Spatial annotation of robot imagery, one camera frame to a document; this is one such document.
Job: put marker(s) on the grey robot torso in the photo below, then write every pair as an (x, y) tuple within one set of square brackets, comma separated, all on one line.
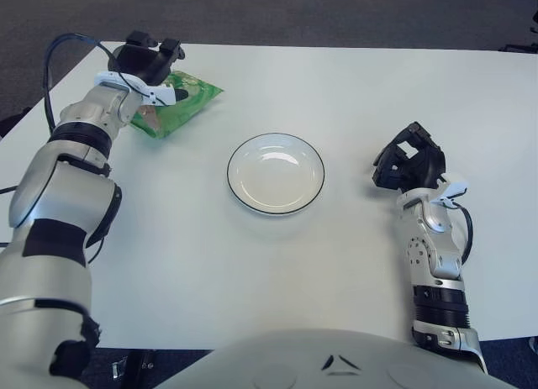
[(336, 359)]

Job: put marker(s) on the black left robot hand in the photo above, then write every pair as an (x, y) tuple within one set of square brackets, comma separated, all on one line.
[(138, 61)]

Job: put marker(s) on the white plate with black rim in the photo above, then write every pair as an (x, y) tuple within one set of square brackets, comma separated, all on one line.
[(275, 179)]

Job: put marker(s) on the black table leg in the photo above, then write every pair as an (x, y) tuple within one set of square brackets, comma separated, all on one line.
[(138, 364)]

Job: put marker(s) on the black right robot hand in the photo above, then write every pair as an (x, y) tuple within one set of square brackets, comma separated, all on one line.
[(420, 166)]

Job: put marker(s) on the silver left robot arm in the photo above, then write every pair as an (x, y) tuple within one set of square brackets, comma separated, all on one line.
[(63, 196)]

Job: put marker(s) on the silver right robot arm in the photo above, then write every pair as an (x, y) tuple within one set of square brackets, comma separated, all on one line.
[(437, 246)]

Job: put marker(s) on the green potato chip bag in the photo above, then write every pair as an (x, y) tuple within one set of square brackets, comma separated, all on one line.
[(189, 111)]

